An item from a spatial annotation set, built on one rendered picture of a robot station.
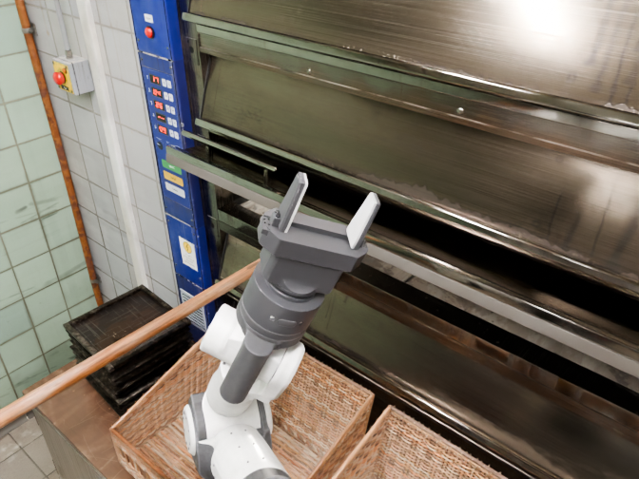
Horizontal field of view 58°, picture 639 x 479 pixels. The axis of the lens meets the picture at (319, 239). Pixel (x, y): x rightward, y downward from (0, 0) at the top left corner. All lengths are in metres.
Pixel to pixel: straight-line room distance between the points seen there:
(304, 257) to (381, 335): 0.89
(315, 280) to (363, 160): 0.63
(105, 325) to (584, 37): 1.55
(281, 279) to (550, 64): 0.57
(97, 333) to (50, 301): 0.76
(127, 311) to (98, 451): 0.43
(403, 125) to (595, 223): 0.40
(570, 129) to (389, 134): 0.36
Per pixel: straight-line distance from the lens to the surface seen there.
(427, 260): 1.07
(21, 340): 2.71
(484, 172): 1.12
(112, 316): 1.99
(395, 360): 1.49
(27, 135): 2.38
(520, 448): 1.42
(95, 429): 1.98
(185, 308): 1.32
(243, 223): 1.65
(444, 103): 1.11
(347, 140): 1.26
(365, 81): 1.20
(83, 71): 2.02
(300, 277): 0.64
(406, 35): 1.11
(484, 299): 1.04
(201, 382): 1.92
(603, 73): 0.98
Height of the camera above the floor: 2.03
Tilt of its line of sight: 33 degrees down
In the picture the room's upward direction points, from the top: straight up
